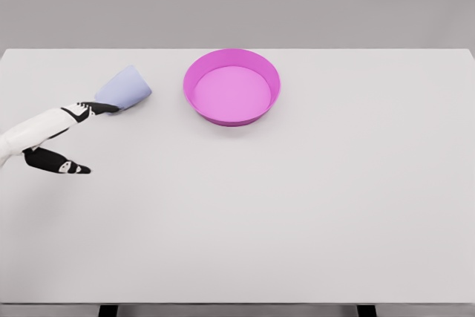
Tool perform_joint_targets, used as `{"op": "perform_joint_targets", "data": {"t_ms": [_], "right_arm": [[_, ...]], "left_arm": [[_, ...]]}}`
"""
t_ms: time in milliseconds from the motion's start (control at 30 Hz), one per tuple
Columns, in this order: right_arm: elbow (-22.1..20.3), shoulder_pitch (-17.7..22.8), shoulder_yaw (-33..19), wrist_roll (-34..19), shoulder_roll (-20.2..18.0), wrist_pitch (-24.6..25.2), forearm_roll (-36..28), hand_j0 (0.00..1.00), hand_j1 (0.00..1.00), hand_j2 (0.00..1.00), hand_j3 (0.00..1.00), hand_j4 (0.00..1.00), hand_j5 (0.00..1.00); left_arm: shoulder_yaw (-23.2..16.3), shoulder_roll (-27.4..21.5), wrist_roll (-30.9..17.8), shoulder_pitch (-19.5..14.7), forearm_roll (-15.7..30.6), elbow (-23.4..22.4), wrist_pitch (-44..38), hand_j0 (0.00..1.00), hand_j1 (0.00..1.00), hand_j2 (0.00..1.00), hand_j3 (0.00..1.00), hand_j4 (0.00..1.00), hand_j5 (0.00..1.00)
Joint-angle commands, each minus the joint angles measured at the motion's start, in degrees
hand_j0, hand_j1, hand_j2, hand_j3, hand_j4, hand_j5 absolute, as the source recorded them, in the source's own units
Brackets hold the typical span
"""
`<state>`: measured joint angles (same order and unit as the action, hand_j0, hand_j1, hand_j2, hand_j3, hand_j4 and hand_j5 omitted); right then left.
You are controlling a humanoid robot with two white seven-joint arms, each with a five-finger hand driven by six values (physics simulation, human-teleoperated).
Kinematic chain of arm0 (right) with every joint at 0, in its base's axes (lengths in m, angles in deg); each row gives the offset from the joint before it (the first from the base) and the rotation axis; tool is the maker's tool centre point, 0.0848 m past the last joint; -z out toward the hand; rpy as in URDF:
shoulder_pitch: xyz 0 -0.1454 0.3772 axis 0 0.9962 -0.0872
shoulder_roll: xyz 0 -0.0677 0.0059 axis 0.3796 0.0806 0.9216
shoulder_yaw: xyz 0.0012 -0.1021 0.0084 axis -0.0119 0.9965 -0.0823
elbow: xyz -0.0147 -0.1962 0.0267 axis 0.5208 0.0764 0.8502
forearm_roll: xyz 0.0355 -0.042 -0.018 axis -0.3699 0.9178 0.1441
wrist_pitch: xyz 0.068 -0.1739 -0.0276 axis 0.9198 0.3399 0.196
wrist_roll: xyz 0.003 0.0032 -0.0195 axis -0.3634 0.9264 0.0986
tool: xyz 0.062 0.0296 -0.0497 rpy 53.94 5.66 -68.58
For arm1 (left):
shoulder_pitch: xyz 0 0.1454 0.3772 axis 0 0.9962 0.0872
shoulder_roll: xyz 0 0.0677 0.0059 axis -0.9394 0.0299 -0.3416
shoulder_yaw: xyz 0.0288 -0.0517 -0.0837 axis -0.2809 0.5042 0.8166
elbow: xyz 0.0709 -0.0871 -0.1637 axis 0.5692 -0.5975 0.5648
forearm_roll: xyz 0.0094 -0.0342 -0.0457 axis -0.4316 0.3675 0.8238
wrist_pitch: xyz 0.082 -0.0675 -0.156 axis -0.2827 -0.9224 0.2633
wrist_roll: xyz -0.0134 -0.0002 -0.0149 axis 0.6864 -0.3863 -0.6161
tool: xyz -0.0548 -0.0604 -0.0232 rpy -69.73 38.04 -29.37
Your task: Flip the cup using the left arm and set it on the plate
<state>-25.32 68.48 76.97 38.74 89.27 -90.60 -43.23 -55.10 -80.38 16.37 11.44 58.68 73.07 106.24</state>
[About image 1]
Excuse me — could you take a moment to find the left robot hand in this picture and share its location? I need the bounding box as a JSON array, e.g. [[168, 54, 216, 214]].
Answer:
[[0, 100, 121, 175]]

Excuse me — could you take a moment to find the pale lavender cup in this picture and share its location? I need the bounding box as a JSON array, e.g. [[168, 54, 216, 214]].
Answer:
[[94, 65, 153, 117]]

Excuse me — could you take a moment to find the pink round plate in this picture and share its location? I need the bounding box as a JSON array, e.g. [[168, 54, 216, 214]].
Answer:
[[183, 48, 282, 127]]

